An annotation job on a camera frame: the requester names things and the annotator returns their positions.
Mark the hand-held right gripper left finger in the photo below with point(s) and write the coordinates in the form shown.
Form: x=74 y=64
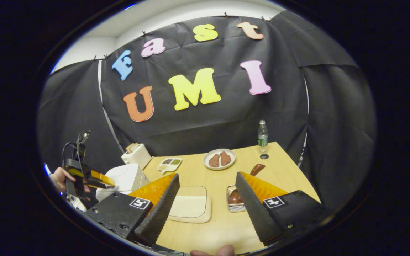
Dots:
x=157 y=213

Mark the clear green label bottle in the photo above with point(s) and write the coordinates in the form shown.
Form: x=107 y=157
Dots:
x=262 y=137

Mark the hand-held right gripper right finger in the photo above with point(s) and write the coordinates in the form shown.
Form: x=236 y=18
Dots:
x=256 y=213

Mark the metal mesh chopstick holder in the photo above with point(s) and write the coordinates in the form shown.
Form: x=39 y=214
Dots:
x=235 y=208

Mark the black backdrop cloth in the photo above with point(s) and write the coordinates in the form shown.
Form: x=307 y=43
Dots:
x=226 y=124

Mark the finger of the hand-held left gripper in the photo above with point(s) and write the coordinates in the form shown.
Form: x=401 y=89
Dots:
x=94 y=177

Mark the white divided sauce dish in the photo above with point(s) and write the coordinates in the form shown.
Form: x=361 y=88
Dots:
x=169 y=165

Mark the brown wooden spoon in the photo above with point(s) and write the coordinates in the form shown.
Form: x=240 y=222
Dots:
x=235 y=197

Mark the toast slice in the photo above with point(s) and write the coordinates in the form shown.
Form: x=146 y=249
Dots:
x=130 y=148
x=135 y=146

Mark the round white plate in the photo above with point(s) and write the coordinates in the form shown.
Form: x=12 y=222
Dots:
x=206 y=164

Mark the white rice cooker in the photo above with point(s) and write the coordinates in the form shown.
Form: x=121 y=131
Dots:
x=123 y=179

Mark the clear plastic rice container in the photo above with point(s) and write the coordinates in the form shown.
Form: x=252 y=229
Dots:
x=190 y=190

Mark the brown meat piece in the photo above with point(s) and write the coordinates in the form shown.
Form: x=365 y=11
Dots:
x=214 y=160
x=225 y=158

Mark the white toaster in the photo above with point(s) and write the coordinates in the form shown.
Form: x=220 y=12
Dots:
x=139 y=158

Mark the white uncooked rice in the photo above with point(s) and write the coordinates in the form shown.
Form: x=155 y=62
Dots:
x=189 y=207

